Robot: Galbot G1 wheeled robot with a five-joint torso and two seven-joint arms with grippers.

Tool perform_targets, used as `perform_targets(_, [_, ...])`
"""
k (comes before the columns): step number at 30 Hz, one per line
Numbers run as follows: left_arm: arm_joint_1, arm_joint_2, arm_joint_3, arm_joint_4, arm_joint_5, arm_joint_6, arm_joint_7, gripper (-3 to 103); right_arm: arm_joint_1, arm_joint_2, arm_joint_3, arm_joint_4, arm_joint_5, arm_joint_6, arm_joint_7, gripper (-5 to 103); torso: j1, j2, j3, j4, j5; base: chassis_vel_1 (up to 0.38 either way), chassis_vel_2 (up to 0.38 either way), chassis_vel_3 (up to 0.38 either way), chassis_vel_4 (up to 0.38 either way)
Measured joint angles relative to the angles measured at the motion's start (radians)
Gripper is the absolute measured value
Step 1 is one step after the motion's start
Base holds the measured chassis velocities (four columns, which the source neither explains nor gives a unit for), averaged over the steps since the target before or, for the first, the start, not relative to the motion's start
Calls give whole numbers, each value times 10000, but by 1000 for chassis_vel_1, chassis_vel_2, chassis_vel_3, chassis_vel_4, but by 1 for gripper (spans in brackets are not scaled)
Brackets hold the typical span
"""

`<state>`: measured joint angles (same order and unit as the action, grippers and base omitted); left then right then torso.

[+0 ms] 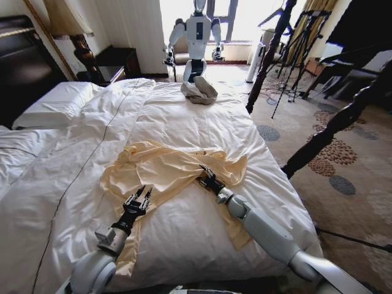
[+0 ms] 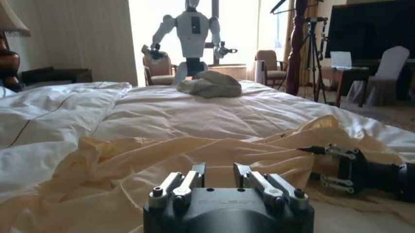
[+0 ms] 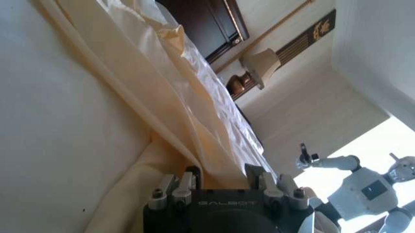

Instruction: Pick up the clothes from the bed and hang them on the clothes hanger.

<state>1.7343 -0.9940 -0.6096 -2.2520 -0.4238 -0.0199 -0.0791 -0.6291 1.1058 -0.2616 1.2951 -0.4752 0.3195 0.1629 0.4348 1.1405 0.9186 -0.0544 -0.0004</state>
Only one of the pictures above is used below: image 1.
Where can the yellow curtain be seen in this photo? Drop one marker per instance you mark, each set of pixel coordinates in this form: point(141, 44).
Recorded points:
point(318, 6)

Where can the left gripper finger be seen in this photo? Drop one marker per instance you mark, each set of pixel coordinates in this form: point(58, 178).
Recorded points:
point(147, 199)
point(132, 197)

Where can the black camera tripod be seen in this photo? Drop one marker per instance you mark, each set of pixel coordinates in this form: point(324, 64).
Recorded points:
point(310, 17)

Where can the white humanoid robot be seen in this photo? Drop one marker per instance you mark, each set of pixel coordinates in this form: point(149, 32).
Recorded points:
point(197, 30)

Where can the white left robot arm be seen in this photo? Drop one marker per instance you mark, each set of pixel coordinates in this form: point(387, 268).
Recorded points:
point(92, 269)

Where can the dark wooden headboard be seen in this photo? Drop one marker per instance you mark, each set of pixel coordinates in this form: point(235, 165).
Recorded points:
point(24, 70)

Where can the wooden armchair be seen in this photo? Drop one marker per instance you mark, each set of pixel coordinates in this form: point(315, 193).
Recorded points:
point(180, 58)

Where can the white tower fan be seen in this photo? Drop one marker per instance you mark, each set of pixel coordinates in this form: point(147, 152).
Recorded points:
point(255, 64)

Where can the black television screen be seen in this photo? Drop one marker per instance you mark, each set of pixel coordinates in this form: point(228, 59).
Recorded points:
point(361, 21)

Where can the dark wooden clothes rack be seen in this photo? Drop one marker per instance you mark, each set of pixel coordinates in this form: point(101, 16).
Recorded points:
point(268, 61)

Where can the pale yellow shirt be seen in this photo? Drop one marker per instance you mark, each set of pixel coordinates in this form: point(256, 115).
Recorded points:
point(165, 165)

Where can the crumpled grey garment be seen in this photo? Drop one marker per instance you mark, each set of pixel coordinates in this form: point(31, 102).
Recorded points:
point(199, 92)

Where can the dark desk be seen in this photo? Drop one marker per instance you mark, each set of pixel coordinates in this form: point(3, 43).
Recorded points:
point(352, 73)

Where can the table lamp with wooden base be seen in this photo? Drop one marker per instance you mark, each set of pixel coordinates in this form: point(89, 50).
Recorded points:
point(69, 15)

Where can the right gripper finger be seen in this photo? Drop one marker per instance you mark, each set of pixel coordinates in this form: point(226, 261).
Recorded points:
point(207, 171)
point(200, 182)

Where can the white sheer curtain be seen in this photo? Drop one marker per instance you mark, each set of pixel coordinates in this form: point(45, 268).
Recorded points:
point(134, 30)

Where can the white pillow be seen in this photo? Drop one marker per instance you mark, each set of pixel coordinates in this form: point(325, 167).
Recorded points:
point(21, 153)
point(52, 107)

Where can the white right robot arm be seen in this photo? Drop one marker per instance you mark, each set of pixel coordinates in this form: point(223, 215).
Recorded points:
point(266, 229)

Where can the dark wooden nightstand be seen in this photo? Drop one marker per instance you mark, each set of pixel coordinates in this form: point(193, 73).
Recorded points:
point(119, 61)

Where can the white duvet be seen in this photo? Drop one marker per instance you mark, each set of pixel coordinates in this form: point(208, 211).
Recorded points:
point(190, 128)

